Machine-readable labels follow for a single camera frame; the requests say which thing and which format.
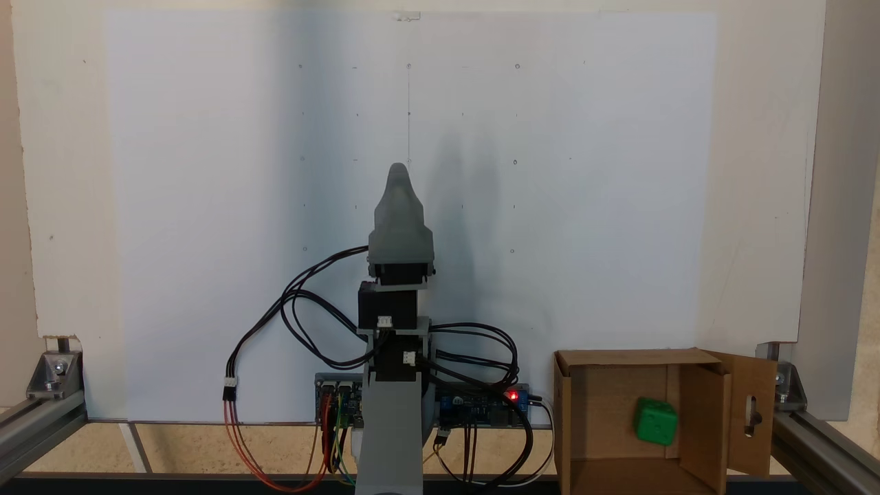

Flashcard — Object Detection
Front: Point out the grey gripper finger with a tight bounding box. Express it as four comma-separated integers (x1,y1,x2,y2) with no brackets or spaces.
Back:
374,163,428,232

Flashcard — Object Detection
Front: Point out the green die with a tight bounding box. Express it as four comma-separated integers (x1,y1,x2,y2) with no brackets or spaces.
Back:
633,397,679,446

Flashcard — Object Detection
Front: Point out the small controller circuit board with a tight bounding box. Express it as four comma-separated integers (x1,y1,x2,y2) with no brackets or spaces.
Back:
315,373,366,428

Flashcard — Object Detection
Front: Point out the blue power circuit board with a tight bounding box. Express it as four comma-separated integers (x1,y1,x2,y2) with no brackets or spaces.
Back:
434,384,531,429

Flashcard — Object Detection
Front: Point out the large white paper sheet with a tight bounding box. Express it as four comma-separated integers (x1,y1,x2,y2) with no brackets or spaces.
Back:
104,10,720,423

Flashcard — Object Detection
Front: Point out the brown cardboard box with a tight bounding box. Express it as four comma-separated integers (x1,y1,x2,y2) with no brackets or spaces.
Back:
553,347,779,495

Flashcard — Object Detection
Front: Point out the black arm servo cable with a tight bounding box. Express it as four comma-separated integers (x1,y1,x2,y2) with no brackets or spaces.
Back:
428,322,520,386
280,246,377,372

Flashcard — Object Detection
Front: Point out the black base servo cable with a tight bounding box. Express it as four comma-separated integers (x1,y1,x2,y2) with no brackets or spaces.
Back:
433,349,521,396

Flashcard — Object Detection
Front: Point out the black cable with white connector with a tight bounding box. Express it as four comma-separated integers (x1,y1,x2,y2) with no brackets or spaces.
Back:
222,289,361,403

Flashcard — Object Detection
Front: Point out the yellow jumper wire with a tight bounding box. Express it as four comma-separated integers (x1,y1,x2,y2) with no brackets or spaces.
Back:
331,395,346,476

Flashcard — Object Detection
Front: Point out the green jumper wire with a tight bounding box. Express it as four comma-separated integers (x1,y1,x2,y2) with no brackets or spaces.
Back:
333,412,356,486

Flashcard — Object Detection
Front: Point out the black looping cable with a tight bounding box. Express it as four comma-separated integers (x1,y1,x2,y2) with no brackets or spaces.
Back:
437,406,536,490

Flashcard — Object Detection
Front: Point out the white thin cable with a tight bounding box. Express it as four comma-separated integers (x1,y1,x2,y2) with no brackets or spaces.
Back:
492,397,556,488

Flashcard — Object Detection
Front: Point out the orange red wire pair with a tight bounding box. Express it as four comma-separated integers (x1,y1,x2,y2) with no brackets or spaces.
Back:
223,397,332,493

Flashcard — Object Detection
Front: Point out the aluminium corner bracket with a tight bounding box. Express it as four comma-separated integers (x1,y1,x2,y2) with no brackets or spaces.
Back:
756,342,808,412
26,335,85,401

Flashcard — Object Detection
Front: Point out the aluminium frame extrusion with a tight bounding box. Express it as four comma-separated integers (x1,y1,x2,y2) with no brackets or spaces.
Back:
0,390,89,486
771,409,880,495

